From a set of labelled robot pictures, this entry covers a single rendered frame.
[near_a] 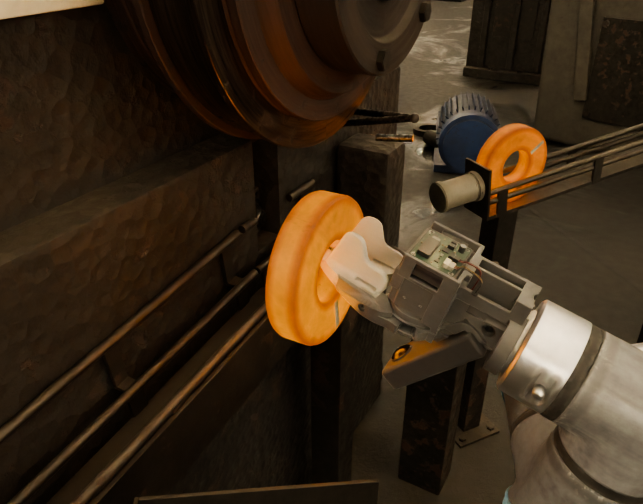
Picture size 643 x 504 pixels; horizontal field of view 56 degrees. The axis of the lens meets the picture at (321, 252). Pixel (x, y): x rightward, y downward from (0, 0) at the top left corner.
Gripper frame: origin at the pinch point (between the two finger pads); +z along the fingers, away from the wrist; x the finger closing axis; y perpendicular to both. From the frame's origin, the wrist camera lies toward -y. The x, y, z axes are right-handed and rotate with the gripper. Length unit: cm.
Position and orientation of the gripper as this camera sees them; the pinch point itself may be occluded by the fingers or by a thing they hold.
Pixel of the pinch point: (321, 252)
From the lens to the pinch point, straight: 59.8
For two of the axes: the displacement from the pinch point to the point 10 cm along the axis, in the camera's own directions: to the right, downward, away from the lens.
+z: -8.4, -4.7, 2.8
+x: -5.0, 4.4, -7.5
